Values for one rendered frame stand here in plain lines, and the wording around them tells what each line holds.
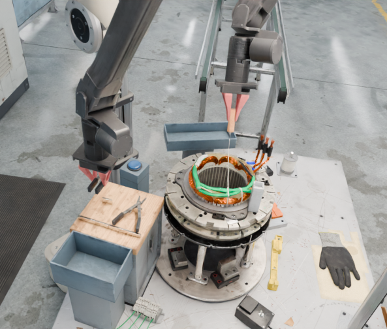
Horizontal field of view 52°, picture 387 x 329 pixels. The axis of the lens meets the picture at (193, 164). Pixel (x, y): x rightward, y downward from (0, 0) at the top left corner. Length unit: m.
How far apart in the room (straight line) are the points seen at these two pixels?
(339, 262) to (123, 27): 1.07
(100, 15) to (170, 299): 0.85
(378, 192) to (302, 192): 1.51
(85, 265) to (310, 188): 1.00
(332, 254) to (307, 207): 0.24
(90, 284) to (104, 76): 0.50
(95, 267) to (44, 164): 1.95
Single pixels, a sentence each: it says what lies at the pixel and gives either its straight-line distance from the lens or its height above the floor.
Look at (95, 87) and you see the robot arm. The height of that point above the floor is 1.48.
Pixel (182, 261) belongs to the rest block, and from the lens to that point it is 1.29.
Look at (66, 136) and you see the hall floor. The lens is 3.22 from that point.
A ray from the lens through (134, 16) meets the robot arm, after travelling 0.70.
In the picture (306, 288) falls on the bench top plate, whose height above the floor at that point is 0.78.
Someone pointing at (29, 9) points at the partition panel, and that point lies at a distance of 5.06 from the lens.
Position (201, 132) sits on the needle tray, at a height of 1.02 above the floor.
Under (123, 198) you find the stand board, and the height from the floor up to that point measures 1.07.
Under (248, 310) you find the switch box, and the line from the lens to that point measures 1.23.
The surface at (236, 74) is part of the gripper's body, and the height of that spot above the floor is 1.44.
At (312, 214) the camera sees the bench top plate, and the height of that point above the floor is 0.78.
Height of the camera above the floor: 1.88
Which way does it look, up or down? 40 degrees down
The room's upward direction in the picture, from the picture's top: 6 degrees clockwise
